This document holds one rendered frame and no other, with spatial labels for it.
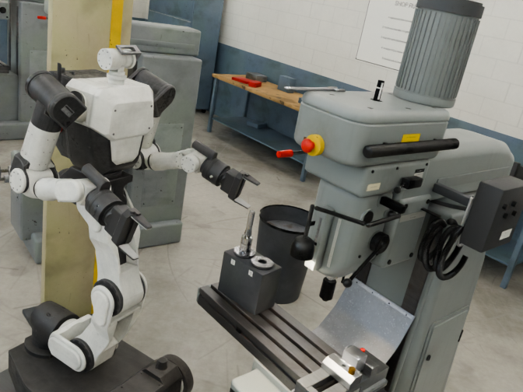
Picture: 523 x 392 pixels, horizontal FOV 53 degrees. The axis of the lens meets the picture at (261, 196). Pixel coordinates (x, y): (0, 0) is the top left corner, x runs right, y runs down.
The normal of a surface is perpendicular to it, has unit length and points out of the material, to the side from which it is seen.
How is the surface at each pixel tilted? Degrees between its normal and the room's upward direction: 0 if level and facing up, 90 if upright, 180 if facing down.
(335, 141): 90
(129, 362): 0
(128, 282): 66
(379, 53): 90
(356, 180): 90
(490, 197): 90
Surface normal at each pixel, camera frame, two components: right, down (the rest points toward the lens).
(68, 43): 0.64, 0.38
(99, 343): -0.51, 0.22
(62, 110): 0.70, 0.59
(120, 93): 0.72, -0.41
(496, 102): -0.75, 0.11
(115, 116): 0.84, 0.33
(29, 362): 0.18, -0.92
